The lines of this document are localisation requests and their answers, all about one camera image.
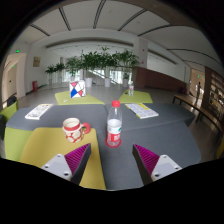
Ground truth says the black bag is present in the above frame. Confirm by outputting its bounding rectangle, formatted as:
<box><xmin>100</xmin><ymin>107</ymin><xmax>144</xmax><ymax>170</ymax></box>
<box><xmin>6</xmin><ymin>95</ymin><xmax>18</xmax><ymax>107</ymax></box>

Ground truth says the brown wooden bench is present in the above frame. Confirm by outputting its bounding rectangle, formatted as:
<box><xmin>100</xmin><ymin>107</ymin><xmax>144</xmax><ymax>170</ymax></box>
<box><xmin>172</xmin><ymin>94</ymin><xmax>224</xmax><ymax>134</ymax></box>

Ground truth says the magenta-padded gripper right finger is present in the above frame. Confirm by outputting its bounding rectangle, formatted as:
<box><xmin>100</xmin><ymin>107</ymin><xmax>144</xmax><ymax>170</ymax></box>
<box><xmin>131</xmin><ymin>143</ymin><xmax>183</xmax><ymax>186</ymax></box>

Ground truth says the wooden shelf unit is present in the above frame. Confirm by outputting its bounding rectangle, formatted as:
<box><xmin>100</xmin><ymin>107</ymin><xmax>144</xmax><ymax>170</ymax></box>
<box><xmin>204</xmin><ymin>68</ymin><xmax>224</xmax><ymax>118</ymax></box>

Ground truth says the yellow-green chair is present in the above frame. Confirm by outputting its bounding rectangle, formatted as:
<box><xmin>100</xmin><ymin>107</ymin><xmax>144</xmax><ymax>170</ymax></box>
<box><xmin>0</xmin><ymin>101</ymin><xmax>19</xmax><ymax>123</ymax></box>

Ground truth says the small clear water bottle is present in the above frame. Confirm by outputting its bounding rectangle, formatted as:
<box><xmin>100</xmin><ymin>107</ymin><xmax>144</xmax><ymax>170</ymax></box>
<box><xmin>127</xmin><ymin>80</ymin><xmax>135</xmax><ymax>97</ymax></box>

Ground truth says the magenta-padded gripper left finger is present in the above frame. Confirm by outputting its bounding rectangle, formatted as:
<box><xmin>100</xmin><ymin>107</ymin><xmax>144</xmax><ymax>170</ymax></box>
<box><xmin>40</xmin><ymin>142</ymin><xmax>93</xmax><ymax>186</ymax></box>

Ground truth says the white printed magazine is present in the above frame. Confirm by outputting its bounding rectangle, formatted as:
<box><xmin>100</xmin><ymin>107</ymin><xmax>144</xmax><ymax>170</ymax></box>
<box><xmin>24</xmin><ymin>103</ymin><xmax>54</xmax><ymax>121</ymax></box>

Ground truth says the clear red-capped water bottle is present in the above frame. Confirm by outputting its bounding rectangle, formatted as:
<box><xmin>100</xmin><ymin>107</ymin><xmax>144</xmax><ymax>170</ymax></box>
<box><xmin>106</xmin><ymin>99</ymin><xmax>123</xmax><ymax>147</ymax></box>

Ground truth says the red and white floral mug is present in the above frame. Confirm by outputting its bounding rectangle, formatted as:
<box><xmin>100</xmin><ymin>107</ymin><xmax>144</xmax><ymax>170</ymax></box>
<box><xmin>61</xmin><ymin>117</ymin><xmax>92</xmax><ymax>144</ymax></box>

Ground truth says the tan wall picture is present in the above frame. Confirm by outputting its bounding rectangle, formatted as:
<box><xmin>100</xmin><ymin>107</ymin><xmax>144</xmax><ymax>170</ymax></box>
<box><xmin>32</xmin><ymin>56</ymin><xmax>41</xmax><ymax>68</ymax></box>

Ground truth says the white and yellow book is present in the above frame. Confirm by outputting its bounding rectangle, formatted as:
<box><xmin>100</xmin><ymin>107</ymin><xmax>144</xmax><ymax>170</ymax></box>
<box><xmin>124</xmin><ymin>102</ymin><xmax>160</xmax><ymax>120</ymax></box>

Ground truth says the red blue white cube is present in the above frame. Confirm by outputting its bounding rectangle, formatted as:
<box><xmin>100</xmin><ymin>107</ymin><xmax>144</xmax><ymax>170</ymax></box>
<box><xmin>68</xmin><ymin>79</ymin><xmax>87</xmax><ymax>99</ymax></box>

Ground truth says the group of potted green plants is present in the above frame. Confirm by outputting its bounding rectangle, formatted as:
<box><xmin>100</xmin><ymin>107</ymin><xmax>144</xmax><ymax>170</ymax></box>
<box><xmin>44</xmin><ymin>46</ymin><xmax>141</xmax><ymax>88</ymax></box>

